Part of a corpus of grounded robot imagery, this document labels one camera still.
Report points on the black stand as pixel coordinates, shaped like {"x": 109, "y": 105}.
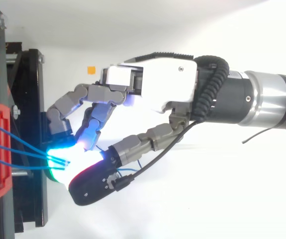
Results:
{"x": 26, "y": 112}

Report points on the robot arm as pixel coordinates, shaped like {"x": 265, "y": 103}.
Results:
{"x": 257, "y": 97}

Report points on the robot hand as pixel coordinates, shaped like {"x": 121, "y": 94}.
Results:
{"x": 167, "y": 79}

